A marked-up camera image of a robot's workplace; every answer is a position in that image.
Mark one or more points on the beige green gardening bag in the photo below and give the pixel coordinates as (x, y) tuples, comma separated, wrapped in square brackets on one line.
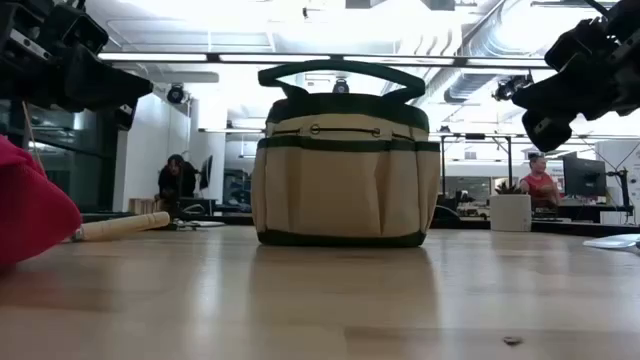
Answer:
[(345, 190)]

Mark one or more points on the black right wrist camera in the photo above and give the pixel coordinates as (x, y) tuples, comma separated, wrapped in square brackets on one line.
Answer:
[(580, 47)]

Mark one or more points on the overhead light beam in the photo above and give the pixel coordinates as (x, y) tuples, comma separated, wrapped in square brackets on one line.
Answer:
[(150, 56)]

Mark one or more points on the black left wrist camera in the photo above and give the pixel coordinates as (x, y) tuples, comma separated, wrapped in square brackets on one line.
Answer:
[(80, 32)]

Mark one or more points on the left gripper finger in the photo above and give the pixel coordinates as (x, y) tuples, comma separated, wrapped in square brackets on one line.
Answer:
[(100, 85), (126, 116)]

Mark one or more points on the wooden crate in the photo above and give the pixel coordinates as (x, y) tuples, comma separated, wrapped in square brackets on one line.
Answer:
[(144, 206)]

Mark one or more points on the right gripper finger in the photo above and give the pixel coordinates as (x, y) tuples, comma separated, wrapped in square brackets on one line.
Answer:
[(570, 95), (547, 132)]

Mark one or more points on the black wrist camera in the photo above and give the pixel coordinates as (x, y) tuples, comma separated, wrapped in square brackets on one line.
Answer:
[(80, 32), (580, 47)]

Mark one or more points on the black computer monitor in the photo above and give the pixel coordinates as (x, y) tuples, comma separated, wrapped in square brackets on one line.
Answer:
[(584, 177), (206, 172)]

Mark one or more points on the black background desk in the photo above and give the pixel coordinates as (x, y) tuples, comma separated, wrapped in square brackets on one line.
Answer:
[(585, 210)]

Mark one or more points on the red gardening glove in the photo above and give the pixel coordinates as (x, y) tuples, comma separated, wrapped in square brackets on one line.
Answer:
[(30, 210)]

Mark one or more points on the person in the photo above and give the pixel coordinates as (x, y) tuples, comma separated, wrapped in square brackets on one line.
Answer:
[(175, 180), (540, 187)]

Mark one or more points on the black round hanging lamp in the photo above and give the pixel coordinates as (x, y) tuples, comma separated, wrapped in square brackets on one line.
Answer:
[(340, 86), (176, 94)]

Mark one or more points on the white pot with green plant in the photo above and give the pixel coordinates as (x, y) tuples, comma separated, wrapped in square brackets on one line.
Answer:
[(510, 215)]

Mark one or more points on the black background rig stand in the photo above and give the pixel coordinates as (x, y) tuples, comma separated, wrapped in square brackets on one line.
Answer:
[(442, 165)]

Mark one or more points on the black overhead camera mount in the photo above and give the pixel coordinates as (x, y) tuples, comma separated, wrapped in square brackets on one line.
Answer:
[(510, 87)]

